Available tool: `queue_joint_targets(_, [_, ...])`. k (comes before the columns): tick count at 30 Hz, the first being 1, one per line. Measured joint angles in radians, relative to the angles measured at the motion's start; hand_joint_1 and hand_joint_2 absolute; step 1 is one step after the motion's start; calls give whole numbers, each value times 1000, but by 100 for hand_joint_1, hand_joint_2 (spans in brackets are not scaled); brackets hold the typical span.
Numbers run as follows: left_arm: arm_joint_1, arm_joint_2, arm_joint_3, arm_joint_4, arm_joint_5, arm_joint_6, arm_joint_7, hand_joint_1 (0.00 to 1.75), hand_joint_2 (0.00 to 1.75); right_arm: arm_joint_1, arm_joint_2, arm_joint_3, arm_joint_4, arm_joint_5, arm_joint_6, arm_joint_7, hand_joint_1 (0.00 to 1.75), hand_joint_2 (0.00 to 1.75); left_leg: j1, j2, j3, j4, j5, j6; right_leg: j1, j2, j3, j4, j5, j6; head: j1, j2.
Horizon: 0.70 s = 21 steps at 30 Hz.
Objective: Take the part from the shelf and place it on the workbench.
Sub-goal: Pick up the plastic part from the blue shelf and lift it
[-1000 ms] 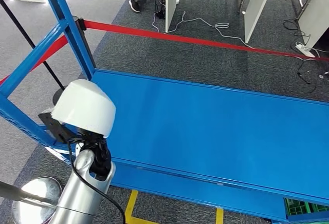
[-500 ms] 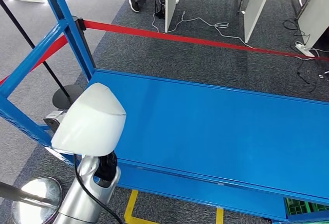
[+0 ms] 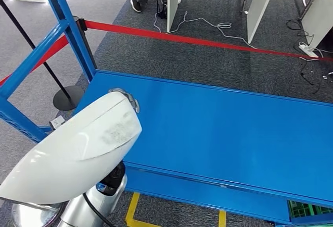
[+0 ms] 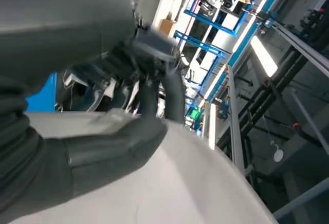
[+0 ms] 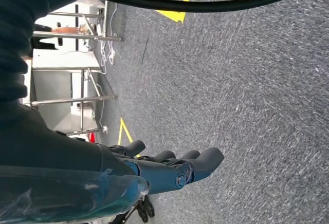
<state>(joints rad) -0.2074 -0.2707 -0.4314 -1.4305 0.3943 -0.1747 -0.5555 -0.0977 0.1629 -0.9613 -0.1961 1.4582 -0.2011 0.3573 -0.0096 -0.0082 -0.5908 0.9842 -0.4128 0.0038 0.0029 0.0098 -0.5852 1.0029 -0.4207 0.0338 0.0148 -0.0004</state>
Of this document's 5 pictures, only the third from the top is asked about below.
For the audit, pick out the black router with antennas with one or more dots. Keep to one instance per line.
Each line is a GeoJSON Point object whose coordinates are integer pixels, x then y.
{"type": "Point", "coordinates": [162, 13]}

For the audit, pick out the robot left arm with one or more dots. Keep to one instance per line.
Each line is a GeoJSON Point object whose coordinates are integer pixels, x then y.
{"type": "Point", "coordinates": [77, 211]}

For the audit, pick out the blue steel storage rack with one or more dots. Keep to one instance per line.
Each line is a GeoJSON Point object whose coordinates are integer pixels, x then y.
{"type": "Point", "coordinates": [208, 132]}

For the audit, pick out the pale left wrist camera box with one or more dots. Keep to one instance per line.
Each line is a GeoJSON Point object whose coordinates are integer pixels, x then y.
{"type": "Point", "coordinates": [57, 122]}

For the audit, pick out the green plastic crate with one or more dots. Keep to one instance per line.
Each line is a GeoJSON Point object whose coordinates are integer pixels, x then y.
{"type": "Point", "coordinates": [301, 210]}

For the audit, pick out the black stanchion post with base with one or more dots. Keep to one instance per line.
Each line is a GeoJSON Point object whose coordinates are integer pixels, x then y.
{"type": "Point", "coordinates": [68, 98]}

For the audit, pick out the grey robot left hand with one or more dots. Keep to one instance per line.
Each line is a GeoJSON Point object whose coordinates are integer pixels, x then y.
{"type": "Point", "coordinates": [129, 97]}

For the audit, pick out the white power strip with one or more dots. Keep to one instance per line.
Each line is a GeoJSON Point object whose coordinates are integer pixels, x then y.
{"type": "Point", "coordinates": [308, 50]}

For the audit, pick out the white curved plastic part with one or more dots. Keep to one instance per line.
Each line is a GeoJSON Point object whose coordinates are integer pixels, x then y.
{"type": "Point", "coordinates": [77, 149]}

